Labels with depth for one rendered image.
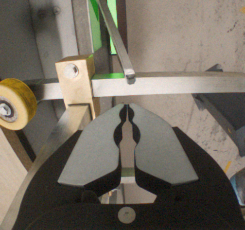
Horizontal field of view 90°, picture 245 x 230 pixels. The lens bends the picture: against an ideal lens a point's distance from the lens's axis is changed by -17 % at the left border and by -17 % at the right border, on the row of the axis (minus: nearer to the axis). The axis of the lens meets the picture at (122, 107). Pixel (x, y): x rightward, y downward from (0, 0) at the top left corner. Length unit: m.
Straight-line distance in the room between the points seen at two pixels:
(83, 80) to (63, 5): 0.30
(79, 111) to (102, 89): 0.05
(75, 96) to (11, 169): 0.25
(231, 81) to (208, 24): 0.95
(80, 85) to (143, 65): 0.90
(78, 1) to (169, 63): 0.88
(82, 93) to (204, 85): 0.20
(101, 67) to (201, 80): 0.24
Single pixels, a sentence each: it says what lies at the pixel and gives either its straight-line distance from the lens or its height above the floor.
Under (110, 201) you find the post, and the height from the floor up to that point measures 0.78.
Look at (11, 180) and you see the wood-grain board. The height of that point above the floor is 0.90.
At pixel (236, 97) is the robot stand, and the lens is 0.98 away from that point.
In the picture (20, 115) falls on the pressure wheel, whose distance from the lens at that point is 0.25.
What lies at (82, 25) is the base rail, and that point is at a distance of 0.38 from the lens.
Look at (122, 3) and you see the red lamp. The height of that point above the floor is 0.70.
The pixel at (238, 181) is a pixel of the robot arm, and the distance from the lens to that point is 0.80.
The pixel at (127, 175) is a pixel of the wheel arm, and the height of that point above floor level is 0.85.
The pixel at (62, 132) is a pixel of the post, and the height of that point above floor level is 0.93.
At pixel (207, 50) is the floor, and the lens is 1.24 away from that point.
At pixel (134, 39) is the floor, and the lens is 1.07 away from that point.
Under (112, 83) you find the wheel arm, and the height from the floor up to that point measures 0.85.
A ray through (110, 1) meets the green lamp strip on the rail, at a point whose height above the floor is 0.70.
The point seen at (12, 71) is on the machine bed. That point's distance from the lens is 0.42.
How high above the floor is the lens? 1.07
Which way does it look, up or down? 60 degrees down
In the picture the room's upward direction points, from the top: 178 degrees counter-clockwise
